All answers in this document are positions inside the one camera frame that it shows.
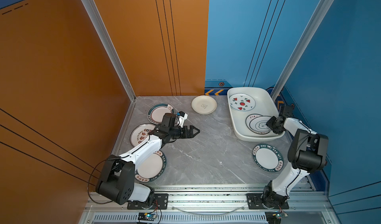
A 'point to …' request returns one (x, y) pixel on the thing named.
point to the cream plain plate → (204, 104)
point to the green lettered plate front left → (152, 168)
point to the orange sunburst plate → (248, 121)
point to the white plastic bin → (265, 106)
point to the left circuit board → (147, 216)
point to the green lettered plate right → (268, 158)
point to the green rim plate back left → (157, 112)
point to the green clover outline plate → (259, 124)
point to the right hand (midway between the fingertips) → (268, 124)
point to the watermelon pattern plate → (242, 102)
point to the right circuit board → (274, 217)
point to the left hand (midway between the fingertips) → (195, 130)
